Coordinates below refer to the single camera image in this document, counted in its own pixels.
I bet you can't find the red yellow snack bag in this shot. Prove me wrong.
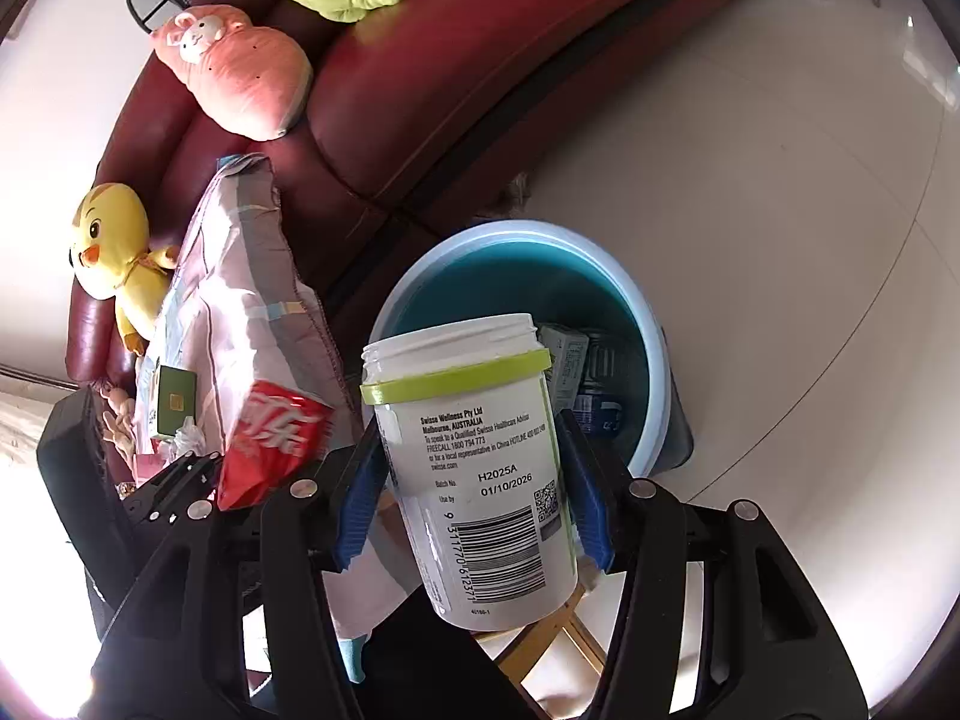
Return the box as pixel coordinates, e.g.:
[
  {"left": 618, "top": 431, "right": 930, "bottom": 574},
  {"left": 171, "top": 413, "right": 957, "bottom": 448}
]
[{"left": 215, "top": 380, "right": 334, "bottom": 511}]

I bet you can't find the white supplement jar green band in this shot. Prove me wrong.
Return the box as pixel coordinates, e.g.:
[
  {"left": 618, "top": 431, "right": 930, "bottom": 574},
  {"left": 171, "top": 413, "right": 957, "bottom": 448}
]
[{"left": 361, "top": 314, "right": 578, "bottom": 632}]

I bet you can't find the clear plastic bag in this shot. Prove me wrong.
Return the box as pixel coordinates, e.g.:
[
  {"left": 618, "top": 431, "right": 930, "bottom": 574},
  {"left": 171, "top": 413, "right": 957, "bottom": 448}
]
[{"left": 156, "top": 416, "right": 206, "bottom": 465}]

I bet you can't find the green tea box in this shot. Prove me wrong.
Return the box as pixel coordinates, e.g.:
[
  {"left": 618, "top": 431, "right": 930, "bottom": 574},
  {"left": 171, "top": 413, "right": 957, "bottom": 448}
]
[{"left": 153, "top": 366, "right": 197, "bottom": 437}]

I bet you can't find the pink paper cup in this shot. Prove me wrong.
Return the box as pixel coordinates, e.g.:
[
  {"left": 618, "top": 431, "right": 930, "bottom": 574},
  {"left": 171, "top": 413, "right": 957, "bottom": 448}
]
[{"left": 132, "top": 452, "right": 171, "bottom": 486}]

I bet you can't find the teal plastic trash bin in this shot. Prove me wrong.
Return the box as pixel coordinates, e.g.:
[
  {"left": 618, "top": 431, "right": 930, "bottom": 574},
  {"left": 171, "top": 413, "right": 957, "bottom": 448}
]
[{"left": 371, "top": 220, "right": 695, "bottom": 476}]

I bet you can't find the beige rabbit plush toy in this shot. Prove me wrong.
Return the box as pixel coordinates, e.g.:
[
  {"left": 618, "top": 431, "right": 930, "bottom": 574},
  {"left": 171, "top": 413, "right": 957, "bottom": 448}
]
[{"left": 94, "top": 380, "right": 137, "bottom": 468}]

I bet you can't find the pink plaid tablecloth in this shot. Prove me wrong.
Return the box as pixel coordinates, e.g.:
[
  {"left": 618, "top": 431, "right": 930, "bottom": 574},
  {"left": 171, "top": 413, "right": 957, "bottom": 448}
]
[{"left": 133, "top": 152, "right": 422, "bottom": 685}]

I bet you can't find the yellow chick plush toy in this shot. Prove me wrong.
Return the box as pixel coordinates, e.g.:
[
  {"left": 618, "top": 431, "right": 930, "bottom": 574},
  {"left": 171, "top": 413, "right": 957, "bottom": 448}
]
[{"left": 70, "top": 182, "right": 179, "bottom": 356}]

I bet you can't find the dark red leather sofa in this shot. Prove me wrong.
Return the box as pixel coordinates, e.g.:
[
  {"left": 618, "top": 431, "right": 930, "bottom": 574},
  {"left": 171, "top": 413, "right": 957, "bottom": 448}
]
[{"left": 62, "top": 0, "right": 801, "bottom": 392}]

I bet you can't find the pink carrot bunny plush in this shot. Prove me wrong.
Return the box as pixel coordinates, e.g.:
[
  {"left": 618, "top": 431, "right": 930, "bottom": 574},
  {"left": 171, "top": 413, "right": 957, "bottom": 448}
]
[{"left": 151, "top": 5, "right": 313, "bottom": 142}]

